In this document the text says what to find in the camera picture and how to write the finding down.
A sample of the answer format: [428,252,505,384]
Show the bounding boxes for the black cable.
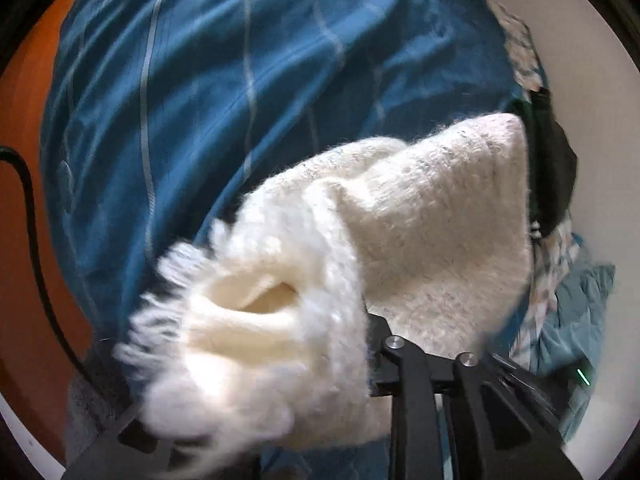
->
[0,145,101,391]

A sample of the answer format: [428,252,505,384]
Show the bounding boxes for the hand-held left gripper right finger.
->
[365,310,583,480]

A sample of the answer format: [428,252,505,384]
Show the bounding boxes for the grey fuzzy garment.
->
[65,355,141,466]

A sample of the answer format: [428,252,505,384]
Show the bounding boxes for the light blue duvet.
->
[530,240,616,441]

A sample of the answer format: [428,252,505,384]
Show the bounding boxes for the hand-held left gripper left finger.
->
[60,402,261,480]

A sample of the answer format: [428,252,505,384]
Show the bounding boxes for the black folded garment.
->
[507,87,578,238]

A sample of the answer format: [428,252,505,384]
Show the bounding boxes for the blue striped bed sheet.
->
[39,0,526,480]

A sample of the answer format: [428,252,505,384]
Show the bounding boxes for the plaid blanket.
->
[492,0,583,376]

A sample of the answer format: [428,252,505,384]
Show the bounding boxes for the white tweed jacket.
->
[112,112,538,456]

